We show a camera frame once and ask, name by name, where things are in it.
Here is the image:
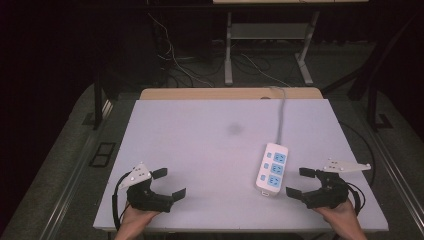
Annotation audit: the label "person's right hand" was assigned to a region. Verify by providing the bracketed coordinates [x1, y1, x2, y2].
[314, 198, 363, 236]

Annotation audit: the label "wooden table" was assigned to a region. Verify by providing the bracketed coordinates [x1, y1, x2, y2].
[139, 87, 324, 101]

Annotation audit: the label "grey metal desk frame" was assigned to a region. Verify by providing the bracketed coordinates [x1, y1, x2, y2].
[224, 9, 322, 87]

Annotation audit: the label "thin black cable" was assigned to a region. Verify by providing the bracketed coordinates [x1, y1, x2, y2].
[337, 120, 377, 188]

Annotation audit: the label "person's left hand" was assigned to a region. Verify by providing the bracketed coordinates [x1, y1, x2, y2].
[117, 201, 161, 235]

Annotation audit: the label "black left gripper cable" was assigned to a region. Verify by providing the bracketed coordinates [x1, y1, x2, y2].
[111, 171, 132, 232]

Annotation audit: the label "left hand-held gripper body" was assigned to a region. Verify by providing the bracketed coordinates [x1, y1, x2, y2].
[118, 162, 175, 214]

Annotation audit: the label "white power strip blue sockets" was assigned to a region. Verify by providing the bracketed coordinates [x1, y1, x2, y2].
[255, 142, 290, 198]

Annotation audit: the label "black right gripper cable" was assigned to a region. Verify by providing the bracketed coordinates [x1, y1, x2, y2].
[345, 181, 367, 216]

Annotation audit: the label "grey power strip cable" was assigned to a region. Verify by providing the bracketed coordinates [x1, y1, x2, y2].
[266, 85, 288, 145]

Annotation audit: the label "black metal stand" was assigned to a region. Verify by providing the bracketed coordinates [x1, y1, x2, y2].
[365, 49, 395, 133]
[92, 64, 116, 131]

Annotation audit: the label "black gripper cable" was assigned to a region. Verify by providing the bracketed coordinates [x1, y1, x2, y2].
[345, 181, 367, 216]
[111, 171, 132, 232]

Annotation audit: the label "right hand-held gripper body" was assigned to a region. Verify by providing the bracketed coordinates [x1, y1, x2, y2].
[301, 158, 372, 210]

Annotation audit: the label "black rectangular floor frame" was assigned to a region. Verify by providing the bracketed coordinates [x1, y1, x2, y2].
[88, 141, 117, 168]

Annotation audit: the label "white floor cable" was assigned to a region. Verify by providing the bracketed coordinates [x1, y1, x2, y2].
[147, 12, 215, 88]

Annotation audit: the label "aluminium floor rail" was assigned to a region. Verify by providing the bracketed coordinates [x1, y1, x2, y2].
[368, 128, 424, 228]
[39, 99, 114, 240]

